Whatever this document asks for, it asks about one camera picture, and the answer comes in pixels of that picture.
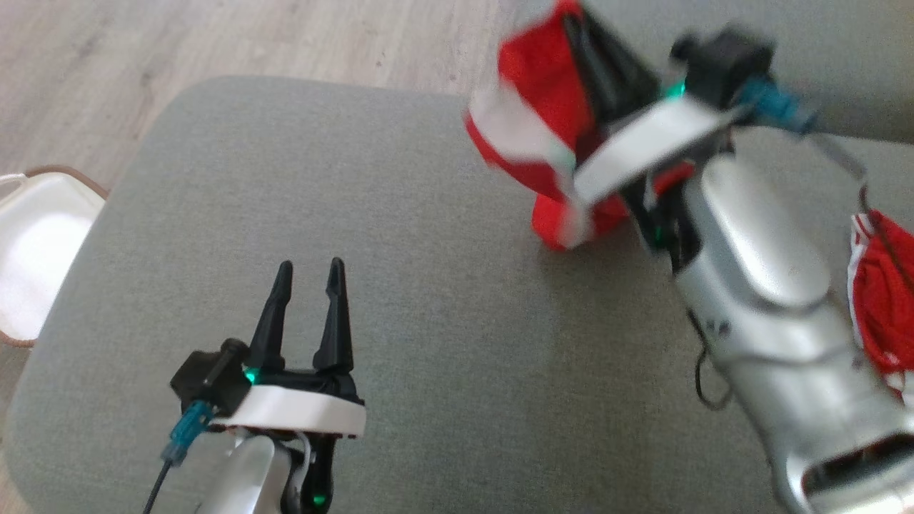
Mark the red white basketball jersey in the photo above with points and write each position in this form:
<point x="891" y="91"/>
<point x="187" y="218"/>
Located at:
<point x="882" y="300"/>

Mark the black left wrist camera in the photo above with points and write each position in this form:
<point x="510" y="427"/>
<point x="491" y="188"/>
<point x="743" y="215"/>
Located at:
<point x="207" y="378"/>

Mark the white laundry basket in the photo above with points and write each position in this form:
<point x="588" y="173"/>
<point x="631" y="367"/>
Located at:
<point x="36" y="250"/>

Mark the wide grey sofa seat cushion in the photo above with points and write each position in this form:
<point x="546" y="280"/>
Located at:
<point x="428" y="285"/>

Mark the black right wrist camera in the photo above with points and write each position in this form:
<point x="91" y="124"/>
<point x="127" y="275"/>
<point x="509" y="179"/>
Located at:
<point x="725" y="61"/>

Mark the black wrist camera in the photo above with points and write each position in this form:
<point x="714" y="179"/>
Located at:
<point x="207" y="378"/>
<point x="725" y="61"/>

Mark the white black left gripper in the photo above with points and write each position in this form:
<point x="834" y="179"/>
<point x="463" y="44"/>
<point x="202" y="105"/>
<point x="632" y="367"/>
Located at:
<point x="300" y="410"/>

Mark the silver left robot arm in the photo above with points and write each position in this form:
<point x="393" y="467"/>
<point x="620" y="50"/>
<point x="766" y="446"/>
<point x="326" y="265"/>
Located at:
<point x="246" y="478"/>

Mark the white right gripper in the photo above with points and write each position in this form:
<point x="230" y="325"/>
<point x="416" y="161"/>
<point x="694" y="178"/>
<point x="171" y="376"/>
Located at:
<point x="643" y="146"/>

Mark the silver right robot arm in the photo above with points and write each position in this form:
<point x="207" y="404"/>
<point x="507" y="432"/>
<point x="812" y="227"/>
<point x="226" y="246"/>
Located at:
<point x="771" y="321"/>

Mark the red white basketball shorts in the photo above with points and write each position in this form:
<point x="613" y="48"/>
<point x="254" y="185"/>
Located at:
<point x="535" y="78"/>

